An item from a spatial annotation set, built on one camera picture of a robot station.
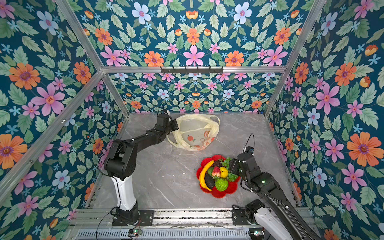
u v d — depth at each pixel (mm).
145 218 734
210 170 840
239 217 736
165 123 804
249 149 692
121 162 528
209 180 804
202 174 818
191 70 926
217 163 866
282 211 447
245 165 562
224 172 835
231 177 820
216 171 802
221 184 784
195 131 1071
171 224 730
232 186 804
